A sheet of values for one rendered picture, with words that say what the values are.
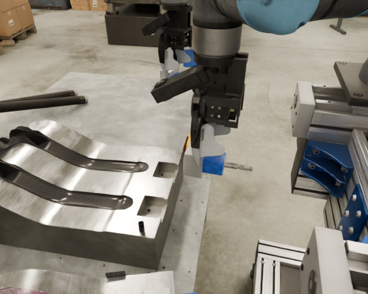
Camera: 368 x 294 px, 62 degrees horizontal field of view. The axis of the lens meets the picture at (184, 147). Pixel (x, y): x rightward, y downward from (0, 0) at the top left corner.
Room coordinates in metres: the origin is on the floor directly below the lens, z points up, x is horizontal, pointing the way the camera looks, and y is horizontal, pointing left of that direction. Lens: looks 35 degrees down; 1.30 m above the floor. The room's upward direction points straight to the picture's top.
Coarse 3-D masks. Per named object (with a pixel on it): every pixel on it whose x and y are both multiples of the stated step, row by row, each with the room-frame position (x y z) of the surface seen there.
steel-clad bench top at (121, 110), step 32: (96, 96) 1.06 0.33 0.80; (128, 96) 1.06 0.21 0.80; (0, 128) 0.82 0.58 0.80; (96, 128) 0.82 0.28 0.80; (128, 128) 0.82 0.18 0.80; (160, 128) 0.82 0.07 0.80; (192, 192) 0.53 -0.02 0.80; (192, 224) 0.43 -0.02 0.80; (0, 256) 0.36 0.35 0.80; (32, 256) 0.36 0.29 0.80; (64, 256) 0.36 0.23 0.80; (192, 256) 0.36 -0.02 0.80; (192, 288) 0.29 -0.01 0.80
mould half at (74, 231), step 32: (32, 128) 0.60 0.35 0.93; (64, 128) 0.62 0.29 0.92; (32, 160) 0.50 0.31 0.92; (128, 160) 0.54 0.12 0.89; (160, 160) 0.54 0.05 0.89; (0, 192) 0.40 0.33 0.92; (96, 192) 0.44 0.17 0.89; (128, 192) 0.43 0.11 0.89; (160, 192) 0.43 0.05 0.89; (0, 224) 0.38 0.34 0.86; (32, 224) 0.37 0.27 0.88; (64, 224) 0.36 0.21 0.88; (96, 224) 0.36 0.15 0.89; (128, 224) 0.36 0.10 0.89; (160, 224) 0.36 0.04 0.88; (96, 256) 0.35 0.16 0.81; (128, 256) 0.34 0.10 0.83; (160, 256) 0.35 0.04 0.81
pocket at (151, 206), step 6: (144, 198) 0.43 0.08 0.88; (150, 198) 0.43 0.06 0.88; (156, 198) 0.42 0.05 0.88; (162, 198) 0.42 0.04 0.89; (144, 204) 0.42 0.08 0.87; (150, 204) 0.43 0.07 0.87; (156, 204) 0.42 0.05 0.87; (162, 204) 0.42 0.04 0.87; (138, 210) 0.39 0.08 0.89; (144, 210) 0.41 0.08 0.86; (150, 210) 0.41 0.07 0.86; (156, 210) 0.41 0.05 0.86; (162, 210) 0.40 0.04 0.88; (144, 216) 0.40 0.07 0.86; (150, 216) 0.40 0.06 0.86; (156, 216) 0.40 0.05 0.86; (162, 216) 0.39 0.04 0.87
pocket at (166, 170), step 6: (162, 162) 0.53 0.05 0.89; (156, 168) 0.52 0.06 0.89; (162, 168) 0.53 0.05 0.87; (168, 168) 0.53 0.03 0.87; (174, 168) 0.53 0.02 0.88; (156, 174) 0.51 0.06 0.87; (162, 174) 0.52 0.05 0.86; (168, 174) 0.52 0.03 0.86; (174, 174) 0.51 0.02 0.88; (174, 180) 0.49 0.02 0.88
